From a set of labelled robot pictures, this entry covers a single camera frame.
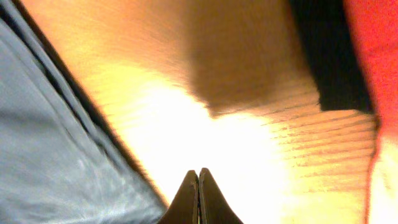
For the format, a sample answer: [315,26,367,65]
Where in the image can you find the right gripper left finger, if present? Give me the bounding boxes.
[158,170,199,224]

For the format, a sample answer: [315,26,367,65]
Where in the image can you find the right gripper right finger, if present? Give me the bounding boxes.
[199,168,243,224]

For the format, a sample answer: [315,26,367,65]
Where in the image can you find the navy blue shorts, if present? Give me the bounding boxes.
[1,1,165,223]

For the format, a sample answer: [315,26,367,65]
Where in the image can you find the black garment under t-shirt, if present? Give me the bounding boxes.
[289,0,373,114]

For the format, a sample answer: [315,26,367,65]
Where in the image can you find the red t-shirt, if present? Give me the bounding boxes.
[343,0,397,223]

